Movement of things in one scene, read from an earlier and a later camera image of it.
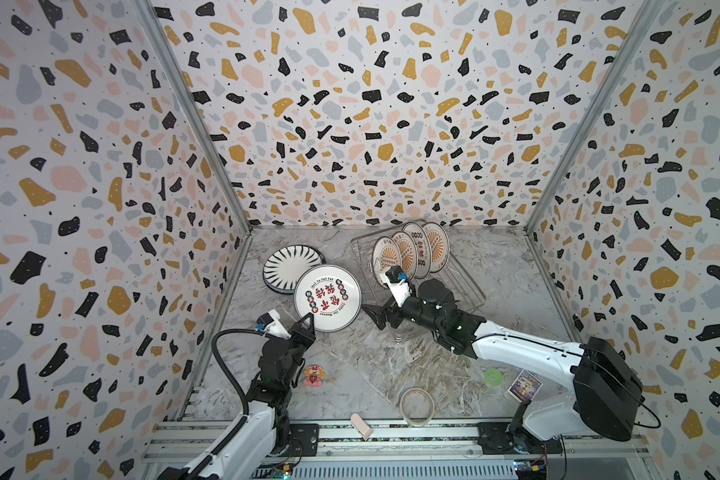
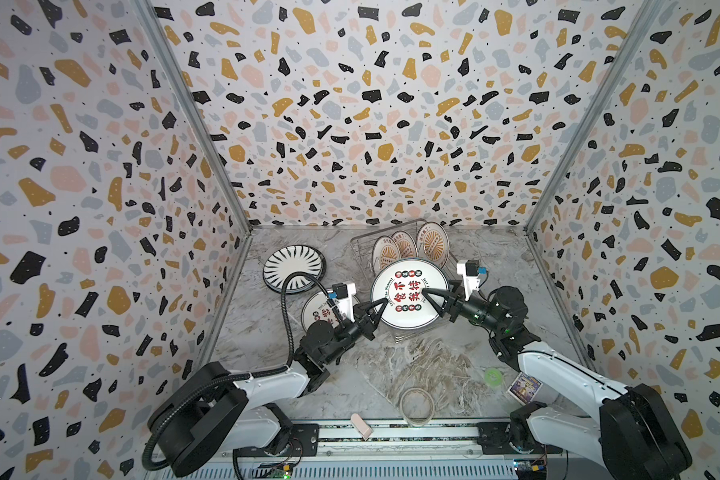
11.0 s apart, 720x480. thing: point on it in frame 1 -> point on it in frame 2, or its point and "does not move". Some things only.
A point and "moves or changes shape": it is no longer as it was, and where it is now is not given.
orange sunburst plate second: (408, 252) does not move
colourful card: (525, 387) does not move
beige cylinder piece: (361, 426) does not move
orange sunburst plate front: (386, 254) does not move
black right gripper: (397, 310) -> (460, 305)
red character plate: (425, 251) moves or changes shape
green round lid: (493, 377) does not move
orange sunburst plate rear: (439, 244) does not move
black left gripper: (302, 336) -> (362, 323)
